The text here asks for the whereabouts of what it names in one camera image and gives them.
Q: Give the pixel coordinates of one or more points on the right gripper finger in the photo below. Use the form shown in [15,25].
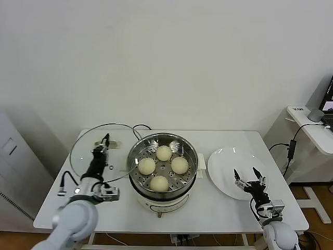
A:
[240,182]
[261,180]

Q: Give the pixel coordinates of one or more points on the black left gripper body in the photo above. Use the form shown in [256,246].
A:
[97,165]

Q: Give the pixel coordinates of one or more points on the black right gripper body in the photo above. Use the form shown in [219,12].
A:
[257,191]

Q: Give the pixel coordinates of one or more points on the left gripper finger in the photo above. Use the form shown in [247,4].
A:
[107,142]
[100,149]

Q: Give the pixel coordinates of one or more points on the white steamed baozi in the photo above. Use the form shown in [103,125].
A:
[147,166]
[180,165]
[159,183]
[164,153]

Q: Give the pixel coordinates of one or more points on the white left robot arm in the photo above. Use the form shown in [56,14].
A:
[75,218]

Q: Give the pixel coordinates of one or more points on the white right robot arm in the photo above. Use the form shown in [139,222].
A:
[279,237]

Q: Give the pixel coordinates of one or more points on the stainless steel steamer basket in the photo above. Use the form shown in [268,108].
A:
[192,156]

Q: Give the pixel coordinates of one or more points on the white round plate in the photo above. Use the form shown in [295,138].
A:
[223,169]

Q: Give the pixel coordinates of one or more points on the white side desk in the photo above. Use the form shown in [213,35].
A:
[312,135]

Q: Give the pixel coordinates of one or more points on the cream electric cooker base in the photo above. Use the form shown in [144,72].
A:
[166,207]

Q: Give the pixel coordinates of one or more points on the printed label sticker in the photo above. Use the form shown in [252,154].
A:
[297,109]

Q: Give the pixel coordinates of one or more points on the white power strip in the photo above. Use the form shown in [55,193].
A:
[182,238]

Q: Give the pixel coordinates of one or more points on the white cabinet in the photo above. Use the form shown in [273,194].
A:
[15,169]

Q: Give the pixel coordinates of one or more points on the gray cylinder speaker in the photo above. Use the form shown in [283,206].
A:
[315,115]

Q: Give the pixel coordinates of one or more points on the black laptop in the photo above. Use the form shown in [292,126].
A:
[327,99]

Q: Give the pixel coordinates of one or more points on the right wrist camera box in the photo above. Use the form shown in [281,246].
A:
[275,208]

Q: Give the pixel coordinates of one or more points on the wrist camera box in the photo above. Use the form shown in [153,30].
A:
[110,194]
[275,208]

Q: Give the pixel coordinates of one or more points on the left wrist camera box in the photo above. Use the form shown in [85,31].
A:
[110,194]

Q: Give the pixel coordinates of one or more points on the white table frame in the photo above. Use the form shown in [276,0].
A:
[244,239]

